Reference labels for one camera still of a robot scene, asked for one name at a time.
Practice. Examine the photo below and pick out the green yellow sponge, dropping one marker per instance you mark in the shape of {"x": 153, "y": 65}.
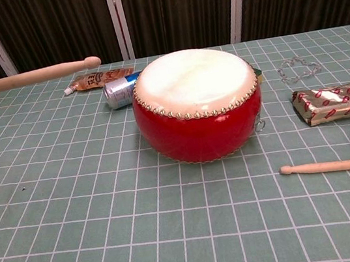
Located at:
{"x": 259, "y": 75}

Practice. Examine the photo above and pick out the gold foil wrapped package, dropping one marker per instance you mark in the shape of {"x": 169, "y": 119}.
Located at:
{"x": 335, "y": 103}

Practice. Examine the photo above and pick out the blue silver drink can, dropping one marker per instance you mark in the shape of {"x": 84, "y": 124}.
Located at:
{"x": 118, "y": 91}

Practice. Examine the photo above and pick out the green grid cutting mat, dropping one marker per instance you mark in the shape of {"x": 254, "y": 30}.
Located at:
{"x": 108, "y": 213}

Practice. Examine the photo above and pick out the red drum white skin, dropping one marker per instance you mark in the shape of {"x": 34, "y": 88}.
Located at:
{"x": 194, "y": 128}

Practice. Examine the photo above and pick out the brown sauce pouch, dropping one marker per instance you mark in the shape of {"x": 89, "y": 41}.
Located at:
{"x": 98, "y": 79}

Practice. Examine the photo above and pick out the wooden drumstick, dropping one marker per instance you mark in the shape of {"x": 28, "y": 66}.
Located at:
{"x": 28, "y": 77}
{"x": 328, "y": 166}

